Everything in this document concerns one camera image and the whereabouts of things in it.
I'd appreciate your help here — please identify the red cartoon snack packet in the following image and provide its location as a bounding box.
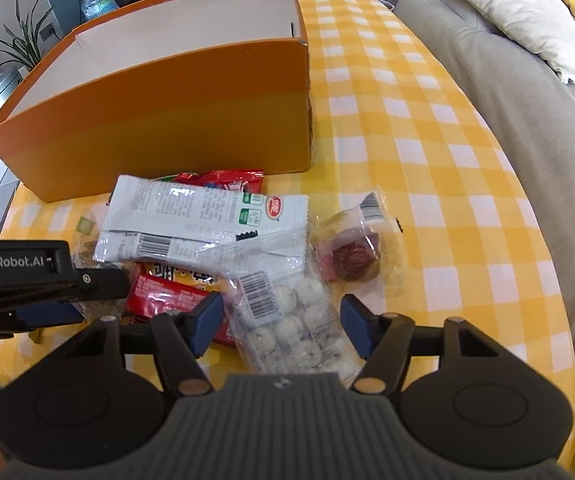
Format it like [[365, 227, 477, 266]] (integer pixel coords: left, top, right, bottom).
[[174, 170, 264, 193]]

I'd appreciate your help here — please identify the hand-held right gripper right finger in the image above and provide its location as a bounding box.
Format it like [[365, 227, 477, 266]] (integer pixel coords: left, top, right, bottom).
[[340, 294, 498, 395]]

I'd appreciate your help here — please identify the clear packet of white balls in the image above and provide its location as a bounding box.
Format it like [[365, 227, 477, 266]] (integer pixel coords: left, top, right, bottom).
[[220, 232, 363, 378]]

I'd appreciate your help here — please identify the clear packet with red date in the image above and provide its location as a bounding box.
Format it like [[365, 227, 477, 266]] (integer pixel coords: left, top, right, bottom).
[[312, 191, 403, 286]]

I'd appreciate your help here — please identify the grey sofa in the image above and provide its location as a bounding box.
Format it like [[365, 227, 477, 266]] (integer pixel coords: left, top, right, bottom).
[[395, 0, 575, 353]]

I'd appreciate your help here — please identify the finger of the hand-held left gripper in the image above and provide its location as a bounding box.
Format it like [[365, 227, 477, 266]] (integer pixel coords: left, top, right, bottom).
[[0, 321, 88, 345], [16, 269, 133, 326]]

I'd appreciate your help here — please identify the orange cardboard box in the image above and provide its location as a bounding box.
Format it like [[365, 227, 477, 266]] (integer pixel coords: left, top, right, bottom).
[[0, 0, 315, 203]]

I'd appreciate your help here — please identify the white pillow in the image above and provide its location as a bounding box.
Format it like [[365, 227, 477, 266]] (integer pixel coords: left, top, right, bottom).
[[425, 0, 575, 86]]

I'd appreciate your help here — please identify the long-leaved potted plant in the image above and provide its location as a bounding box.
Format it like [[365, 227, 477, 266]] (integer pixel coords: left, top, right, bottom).
[[0, 0, 63, 76]]

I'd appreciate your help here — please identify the red and yellow snack packet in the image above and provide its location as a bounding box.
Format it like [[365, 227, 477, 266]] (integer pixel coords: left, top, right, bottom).
[[126, 261, 233, 346]]

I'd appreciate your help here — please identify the blue water bottle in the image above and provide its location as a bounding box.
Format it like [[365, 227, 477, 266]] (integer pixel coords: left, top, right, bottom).
[[81, 0, 119, 22]]

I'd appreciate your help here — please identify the yellow checkered tablecloth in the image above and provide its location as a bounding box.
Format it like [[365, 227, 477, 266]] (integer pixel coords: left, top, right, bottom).
[[0, 0, 575, 476]]

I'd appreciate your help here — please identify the white snack packet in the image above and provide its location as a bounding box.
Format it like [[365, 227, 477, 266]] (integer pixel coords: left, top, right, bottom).
[[92, 175, 311, 263]]

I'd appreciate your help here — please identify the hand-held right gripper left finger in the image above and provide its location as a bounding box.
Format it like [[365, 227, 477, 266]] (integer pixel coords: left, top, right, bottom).
[[74, 292, 225, 396]]

